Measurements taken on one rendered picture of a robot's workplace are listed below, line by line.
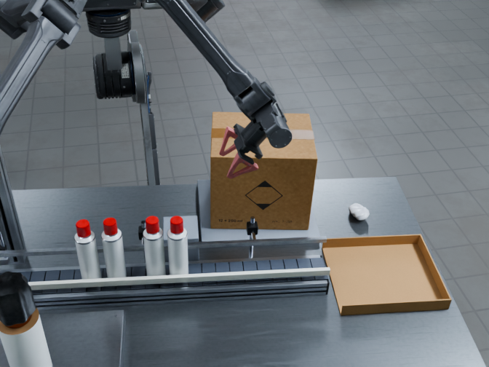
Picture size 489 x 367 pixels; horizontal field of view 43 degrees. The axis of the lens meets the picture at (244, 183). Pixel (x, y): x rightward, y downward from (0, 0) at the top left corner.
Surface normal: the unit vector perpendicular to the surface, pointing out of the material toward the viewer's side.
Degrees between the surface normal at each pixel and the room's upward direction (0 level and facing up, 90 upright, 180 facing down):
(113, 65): 90
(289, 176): 90
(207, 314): 0
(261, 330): 0
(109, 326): 0
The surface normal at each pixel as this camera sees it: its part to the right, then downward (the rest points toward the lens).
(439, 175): 0.04, -0.79
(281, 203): 0.02, 0.62
